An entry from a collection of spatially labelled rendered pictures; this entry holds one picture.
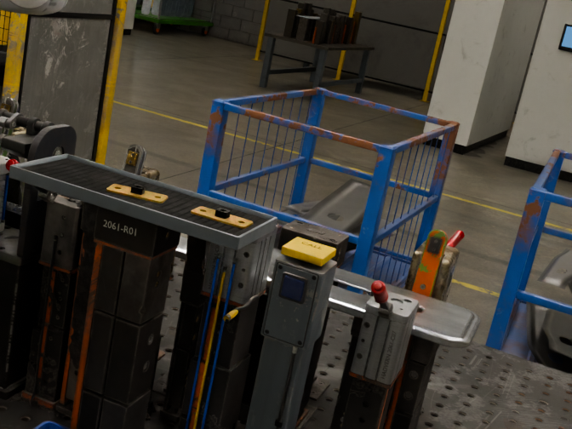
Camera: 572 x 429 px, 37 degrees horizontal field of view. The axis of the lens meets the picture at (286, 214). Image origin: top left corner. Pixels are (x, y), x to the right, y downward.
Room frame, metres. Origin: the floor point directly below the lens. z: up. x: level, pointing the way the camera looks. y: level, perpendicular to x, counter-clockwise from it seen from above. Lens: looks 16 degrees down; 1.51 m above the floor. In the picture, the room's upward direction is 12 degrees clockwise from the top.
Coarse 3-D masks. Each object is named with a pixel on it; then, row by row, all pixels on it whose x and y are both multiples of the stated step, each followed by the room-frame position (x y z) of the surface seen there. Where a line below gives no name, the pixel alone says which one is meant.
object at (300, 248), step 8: (296, 240) 1.10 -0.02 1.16; (304, 240) 1.11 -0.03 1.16; (288, 248) 1.07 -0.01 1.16; (296, 248) 1.07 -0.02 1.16; (304, 248) 1.08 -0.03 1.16; (312, 248) 1.08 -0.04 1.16; (320, 248) 1.09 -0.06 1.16; (328, 248) 1.10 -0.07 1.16; (296, 256) 1.06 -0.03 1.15; (304, 256) 1.06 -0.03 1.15; (312, 256) 1.05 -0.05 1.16; (320, 256) 1.06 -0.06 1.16; (328, 256) 1.07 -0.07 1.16; (312, 264) 1.08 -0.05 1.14; (320, 264) 1.05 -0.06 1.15
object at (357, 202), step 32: (256, 96) 3.80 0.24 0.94; (288, 96) 4.13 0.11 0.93; (320, 96) 4.51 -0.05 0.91; (352, 96) 4.50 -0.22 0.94; (224, 128) 3.48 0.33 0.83; (288, 128) 4.24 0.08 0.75; (320, 128) 3.31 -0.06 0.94; (448, 128) 4.07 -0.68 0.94; (288, 160) 4.36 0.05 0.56; (320, 160) 4.53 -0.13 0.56; (384, 160) 3.19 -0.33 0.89; (448, 160) 4.25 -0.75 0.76; (224, 192) 3.68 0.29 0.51; (256, 192) 4.01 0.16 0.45; (352, 192) 4.12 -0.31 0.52; (384, 192) 3.19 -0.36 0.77; (416, 192) 4.31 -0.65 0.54; (320, 224) 3.28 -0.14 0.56; (352, 224) 3.61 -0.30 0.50; (384, 224) 3.92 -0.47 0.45; (416, 224) 3.97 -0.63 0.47; (352, 256) 4.18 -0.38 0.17; (384, 256) 4.32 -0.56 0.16; (352, 288) 3.19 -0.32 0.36
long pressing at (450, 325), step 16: (176, 256) 1.41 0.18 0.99; (272, 256) 1.49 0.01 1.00; (272, 272) 1.40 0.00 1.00; (336, 272) 1.47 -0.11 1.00; (352, 272) 1.50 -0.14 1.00; (336, 288) 1.39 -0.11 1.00; (368, 288) 1.42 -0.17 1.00; (400, 288) 1.46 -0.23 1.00; (336, 304) 1.32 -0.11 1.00; (352, 304) 1.32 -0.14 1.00; (432, 304) 1.41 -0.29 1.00; (448, 304) 1.42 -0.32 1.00; (416, 320) 1.31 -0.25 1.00; (432, 320) 1.33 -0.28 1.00; (448, 320) 1.34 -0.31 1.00; (464, 320) 1.36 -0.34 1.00; (480, 320) 1.40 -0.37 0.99; (416, 336) 1.27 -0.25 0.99; (432, 336) 1.27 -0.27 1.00; (448, 336) 1.26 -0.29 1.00; (464, 336) 1.29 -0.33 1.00
